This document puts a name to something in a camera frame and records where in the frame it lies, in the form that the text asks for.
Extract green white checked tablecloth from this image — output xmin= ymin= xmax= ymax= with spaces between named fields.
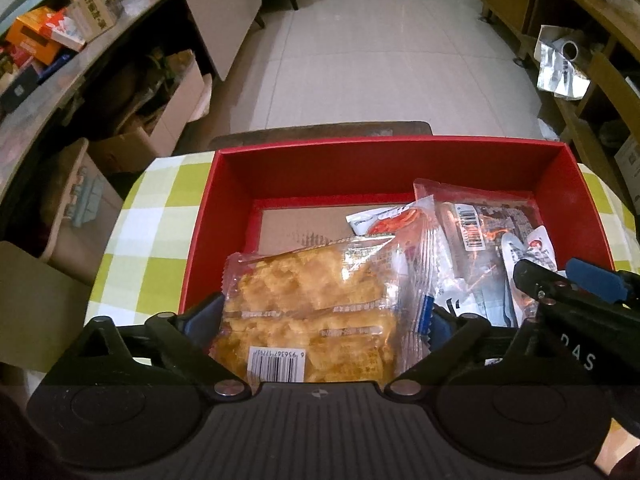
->
xmin=82 ymin=152 xmax=640 ymax=322

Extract waffle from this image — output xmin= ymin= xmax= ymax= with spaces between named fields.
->
xmin=210 ymin=234 xmax=437 ymax=387

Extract silver plastic bag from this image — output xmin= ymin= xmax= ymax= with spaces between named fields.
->
xmin=536 ymin=24 xmax=592 ymax=101

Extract black box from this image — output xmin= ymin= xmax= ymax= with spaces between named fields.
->
xmin=0 ymin=62 xmax=42 ymax=112

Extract wooden shelf unit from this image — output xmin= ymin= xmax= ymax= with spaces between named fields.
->
xmin=475 ymin=0 xmax=640 ymax=211

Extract white foil snack bag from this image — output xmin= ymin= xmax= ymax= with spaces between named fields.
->
xmin=346 ymin=210 xmax=383 ymax=236

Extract orange box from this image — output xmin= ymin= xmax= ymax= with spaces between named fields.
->
xmin=5 ymin=7 xmax=67 ymax=67

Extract dark jerky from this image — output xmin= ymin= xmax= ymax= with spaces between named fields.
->
xmin=414 ymin=178 xmax=539 ymax=262

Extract open cardboard box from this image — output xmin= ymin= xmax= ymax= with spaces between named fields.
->
xmin=87 ymin=50 xmax=214 ymax=177

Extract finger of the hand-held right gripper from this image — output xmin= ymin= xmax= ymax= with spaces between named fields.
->
xmin=512 ymin=258 xmax=577 ymax=307
xmin=565 ymin=258 xmax=640 ymax=307

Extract red cardboard box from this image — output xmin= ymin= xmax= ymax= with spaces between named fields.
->
xmin=180 ymin=135 xmax=617 ymax=322

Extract small red snack packet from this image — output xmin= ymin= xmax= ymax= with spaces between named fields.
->
xmin=370 ymin=207 xmax=426 ymax=236

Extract white packet with red label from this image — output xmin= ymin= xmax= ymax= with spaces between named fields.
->
xmin=500 ymin=227 xmax=559 ymax=286

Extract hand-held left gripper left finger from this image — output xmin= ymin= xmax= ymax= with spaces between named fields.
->
xmin=45 ymin=292 xmax=251 ymax=403

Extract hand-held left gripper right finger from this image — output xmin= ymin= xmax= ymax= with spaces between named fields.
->
xmin=382 ymin=305 xmax=539 ymax=404

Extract white carton box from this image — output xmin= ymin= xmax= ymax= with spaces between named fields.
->
xmin=65 ymin=0 xmax=126 ymax=44

